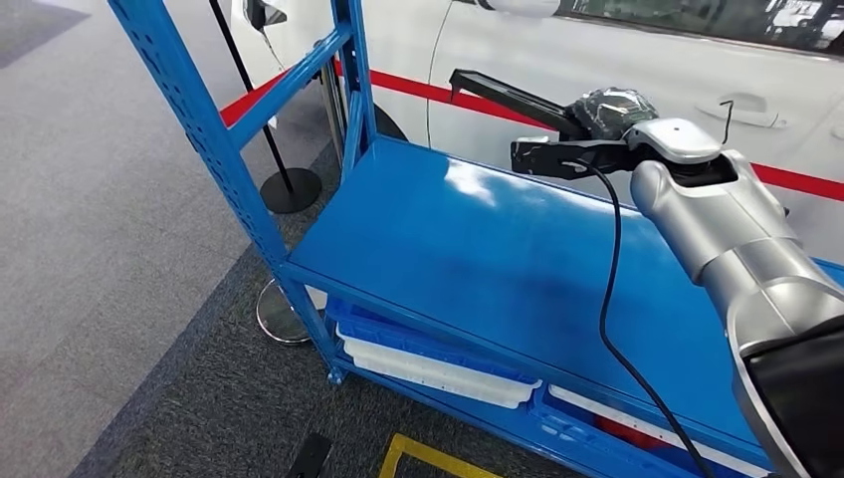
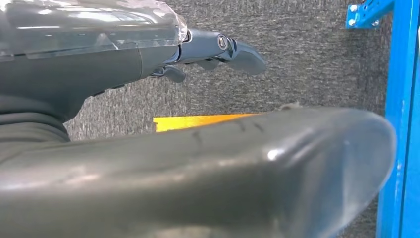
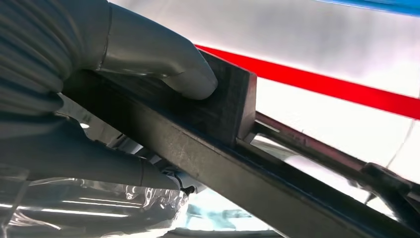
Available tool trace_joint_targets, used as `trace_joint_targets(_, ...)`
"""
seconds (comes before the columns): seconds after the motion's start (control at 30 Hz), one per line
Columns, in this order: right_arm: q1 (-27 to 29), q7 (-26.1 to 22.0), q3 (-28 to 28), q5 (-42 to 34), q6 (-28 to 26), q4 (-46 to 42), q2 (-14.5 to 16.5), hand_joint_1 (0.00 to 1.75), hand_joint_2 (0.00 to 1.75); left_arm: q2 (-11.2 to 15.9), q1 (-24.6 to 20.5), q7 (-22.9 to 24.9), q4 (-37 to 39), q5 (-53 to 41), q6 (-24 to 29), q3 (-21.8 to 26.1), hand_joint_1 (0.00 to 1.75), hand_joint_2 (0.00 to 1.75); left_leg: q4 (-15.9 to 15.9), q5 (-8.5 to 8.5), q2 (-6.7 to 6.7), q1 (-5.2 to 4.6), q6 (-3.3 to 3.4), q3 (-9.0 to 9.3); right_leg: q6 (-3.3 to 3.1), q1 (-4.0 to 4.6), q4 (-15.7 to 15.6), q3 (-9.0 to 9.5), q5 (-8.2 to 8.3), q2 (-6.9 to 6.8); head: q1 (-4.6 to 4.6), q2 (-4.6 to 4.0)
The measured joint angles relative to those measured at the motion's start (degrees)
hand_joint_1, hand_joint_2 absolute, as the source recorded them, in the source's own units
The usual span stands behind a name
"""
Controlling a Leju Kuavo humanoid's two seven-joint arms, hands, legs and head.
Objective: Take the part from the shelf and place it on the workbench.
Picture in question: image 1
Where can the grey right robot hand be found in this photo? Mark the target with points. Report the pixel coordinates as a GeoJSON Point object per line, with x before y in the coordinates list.
{"type": "Point", "coordinates": [613, 112]}

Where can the black plastic plate part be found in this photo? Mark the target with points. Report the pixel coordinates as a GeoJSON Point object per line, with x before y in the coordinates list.
{"type": "Point", "coordinates": [508, 99]}

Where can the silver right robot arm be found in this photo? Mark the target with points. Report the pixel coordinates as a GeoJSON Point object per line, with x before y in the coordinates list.
{"type": "Point", "coordinates": [738, 251]}

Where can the blue metal shelf rack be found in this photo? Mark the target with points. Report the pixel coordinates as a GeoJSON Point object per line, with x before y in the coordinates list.
{"type": "Point", "coordinates": [461, 264]}

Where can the red flat part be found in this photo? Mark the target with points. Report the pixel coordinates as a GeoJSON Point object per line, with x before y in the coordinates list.
{"type": "Point", "coordinates": [630, 434]}

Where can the white car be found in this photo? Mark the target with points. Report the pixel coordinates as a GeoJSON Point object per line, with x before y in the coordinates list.
{"type": "Point", "coordinates": [593, 46]}

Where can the red barrier belt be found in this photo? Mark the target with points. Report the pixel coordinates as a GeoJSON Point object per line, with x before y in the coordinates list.
{"type": "Point", "coordinates": [409, 87]}

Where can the black stanchion post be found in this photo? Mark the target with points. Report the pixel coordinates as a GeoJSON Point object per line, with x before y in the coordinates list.
{"type": "Point", "coordinates": [290, 191]}

